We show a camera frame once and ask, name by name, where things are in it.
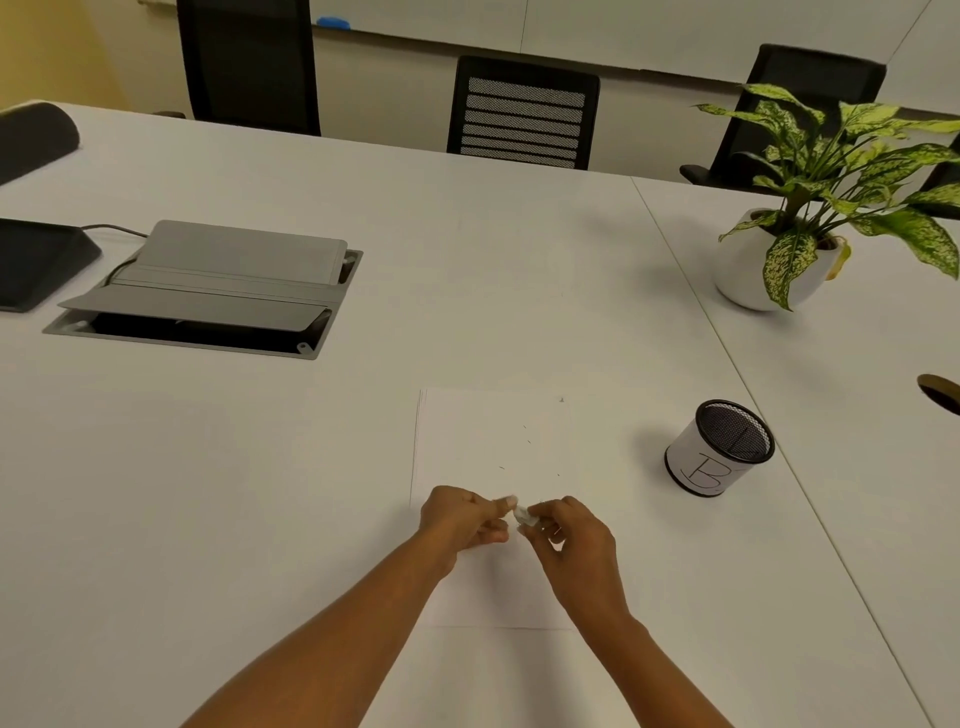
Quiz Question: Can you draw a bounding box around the person's right forearm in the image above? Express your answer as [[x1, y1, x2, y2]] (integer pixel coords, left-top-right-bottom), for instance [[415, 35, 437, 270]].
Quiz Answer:
[[561, 596, 735, 728]]

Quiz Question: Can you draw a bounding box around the black office chair with armrests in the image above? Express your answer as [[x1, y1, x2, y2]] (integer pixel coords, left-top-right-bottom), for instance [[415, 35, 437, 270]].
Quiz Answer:
[[679, 42, 888, 193]]

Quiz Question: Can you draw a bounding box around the black padded chair headrest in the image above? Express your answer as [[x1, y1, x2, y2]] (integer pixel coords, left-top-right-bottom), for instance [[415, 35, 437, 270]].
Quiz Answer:
[[0, 102, 81, 187]]

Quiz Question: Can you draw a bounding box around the black tall-back office chair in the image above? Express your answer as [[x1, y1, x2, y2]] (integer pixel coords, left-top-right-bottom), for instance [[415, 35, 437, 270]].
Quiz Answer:
[[153, 0, 323, 138]]

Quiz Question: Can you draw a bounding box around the person's left forearm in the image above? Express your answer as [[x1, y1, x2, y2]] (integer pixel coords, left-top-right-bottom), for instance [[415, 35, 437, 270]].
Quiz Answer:
[[180, 528, 460, 728]]

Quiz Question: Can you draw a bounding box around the person's right hand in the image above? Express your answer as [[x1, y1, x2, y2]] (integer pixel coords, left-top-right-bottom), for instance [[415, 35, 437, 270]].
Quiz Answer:
[[518, 495, 631, 630]]

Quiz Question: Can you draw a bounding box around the black wedge-shaped device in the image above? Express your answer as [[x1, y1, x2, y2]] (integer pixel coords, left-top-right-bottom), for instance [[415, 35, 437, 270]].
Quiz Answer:
[[0, 217, 103, 315]]

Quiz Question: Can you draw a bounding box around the black mesh pen cup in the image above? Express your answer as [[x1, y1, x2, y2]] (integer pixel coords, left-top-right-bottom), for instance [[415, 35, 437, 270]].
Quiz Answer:
[[663, 399, 777, 498]]

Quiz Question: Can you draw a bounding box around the person's left hand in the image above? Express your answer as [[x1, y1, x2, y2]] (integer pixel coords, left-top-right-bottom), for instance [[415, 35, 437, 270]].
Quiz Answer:
[[416, 485, 520, 577]]

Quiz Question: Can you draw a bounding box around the green speckled leafy plant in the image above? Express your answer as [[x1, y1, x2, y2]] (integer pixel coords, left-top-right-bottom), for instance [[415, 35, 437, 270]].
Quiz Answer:
[[693, 82, 960, 312]]

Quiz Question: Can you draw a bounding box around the white paper sheet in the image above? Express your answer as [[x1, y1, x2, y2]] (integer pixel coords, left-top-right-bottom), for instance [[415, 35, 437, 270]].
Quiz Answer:
[[409, 387, 603, 632]]

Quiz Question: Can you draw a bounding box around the brown round table grommet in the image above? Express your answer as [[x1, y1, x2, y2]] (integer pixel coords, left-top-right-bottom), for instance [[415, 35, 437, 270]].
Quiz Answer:
[[916, 373, 960, 417]]

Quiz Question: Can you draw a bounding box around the black slatted mesh chair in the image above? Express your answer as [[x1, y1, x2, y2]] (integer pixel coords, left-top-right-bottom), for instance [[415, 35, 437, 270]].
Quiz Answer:
[[447, 54, 602, 173]]

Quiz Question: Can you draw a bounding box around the white round plant pot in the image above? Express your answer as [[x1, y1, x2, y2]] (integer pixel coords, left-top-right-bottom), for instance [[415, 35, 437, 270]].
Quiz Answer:
[[712, 207, 846, 313]]

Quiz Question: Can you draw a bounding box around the grey table cable box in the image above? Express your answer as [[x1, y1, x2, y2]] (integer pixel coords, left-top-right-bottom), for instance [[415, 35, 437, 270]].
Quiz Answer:
[[42, 219, 366, 362]]

